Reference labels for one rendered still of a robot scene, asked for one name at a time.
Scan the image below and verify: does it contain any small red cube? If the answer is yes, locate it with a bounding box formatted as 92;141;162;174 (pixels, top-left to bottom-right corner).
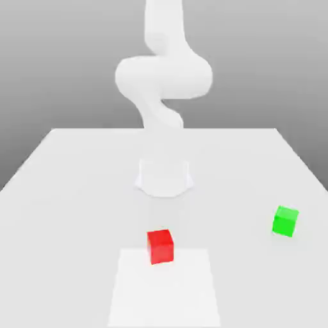
146;228;175;265

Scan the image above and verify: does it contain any small green cube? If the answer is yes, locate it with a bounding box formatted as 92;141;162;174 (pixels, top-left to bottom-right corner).
271;204;300;238

